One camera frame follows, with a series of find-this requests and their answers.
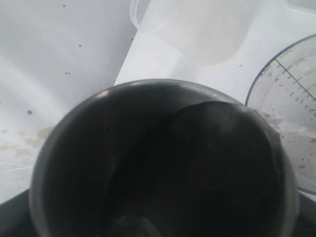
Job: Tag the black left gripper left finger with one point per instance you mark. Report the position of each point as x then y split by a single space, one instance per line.
16 218

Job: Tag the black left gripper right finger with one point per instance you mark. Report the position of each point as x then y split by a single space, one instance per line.
306 223

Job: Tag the stainless steel cup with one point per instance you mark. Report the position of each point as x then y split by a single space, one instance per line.
163 158

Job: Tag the clear plastic shaker cup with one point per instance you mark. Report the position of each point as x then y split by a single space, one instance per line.
284 93

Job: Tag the translucent plastic container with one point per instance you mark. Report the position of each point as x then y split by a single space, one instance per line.
207 31

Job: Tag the white rectangular tray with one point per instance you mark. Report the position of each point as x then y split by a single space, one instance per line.
300 9

